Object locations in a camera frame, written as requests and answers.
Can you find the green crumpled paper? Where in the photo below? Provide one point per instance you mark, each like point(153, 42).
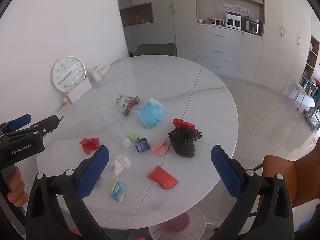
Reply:
point(135, 136)

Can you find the blue crumpled wrapper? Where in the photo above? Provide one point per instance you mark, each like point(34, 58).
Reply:
point(142, 145)

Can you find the white stool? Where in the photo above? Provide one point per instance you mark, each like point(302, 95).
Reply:
point(298, 92)

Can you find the red paper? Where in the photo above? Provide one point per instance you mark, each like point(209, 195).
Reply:
point(89, 143)
point(183, 124)

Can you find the blue plastic object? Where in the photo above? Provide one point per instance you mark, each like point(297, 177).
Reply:
point(303, 226)

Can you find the white dish rack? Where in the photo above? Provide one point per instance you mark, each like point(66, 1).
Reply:
point(216, 22)

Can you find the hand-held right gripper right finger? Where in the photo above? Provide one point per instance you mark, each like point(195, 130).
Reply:
point(225, 170)

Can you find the white rectangular box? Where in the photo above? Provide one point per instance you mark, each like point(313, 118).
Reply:
point(78, 91)

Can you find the beige wall cabinet unit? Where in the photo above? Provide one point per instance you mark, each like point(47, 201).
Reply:
point(217, 47)

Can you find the pink fleece garment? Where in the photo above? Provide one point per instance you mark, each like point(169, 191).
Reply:
point(75, 231)

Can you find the blue yellow paper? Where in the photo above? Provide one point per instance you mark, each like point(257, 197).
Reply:
point(118, 191)

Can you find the black foam fruit net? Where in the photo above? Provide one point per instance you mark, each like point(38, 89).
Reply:
point(183, 141)

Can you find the silver toaster oven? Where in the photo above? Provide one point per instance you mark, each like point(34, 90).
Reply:
point(252, 26)

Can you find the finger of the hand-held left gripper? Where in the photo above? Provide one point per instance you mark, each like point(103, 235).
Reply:
point(21, 120)
point(51, 123)

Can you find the white round wall clock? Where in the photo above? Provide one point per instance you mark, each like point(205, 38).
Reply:
point(69, 73)

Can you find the white mug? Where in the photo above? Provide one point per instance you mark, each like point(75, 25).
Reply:
point(96, 73)

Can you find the white tissue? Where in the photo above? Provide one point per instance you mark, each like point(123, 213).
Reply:
point(121, 165)

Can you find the person's left hand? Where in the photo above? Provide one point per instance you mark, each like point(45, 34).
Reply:
point(16, 187)

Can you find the grey dining chair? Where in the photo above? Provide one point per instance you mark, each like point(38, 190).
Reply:
point(155, 49)

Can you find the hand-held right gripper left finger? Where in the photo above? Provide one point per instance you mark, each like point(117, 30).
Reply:
point(96, 172)

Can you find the blue face mask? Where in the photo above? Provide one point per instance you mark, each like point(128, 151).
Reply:
point(151, 113)

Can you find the red flat packet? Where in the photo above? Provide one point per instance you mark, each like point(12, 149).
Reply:
point(162, 177)

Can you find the grey wheeled frame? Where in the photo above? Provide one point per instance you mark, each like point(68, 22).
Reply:
point(312, 116)

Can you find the orange chair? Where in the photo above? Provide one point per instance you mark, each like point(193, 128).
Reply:
point(287, 177)

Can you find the pink crumpled paper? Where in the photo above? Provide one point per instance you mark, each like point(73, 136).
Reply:
point(160, 148)

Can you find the open bookshelf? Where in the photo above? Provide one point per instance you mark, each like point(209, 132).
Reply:
point(310, 62)

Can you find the small pink bottle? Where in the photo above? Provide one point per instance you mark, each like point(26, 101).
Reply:
point(66, 101)

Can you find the brown snack wrapper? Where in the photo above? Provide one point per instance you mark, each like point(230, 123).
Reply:
point(127, 103)

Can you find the clear plastic bottle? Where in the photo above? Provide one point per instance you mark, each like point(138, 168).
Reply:
point(117, 126)

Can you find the white kitchen appliance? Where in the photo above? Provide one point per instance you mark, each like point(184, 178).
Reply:
point(233, 20)

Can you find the white slotted waste basket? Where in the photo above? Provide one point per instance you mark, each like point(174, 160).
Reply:
point(177, 223)

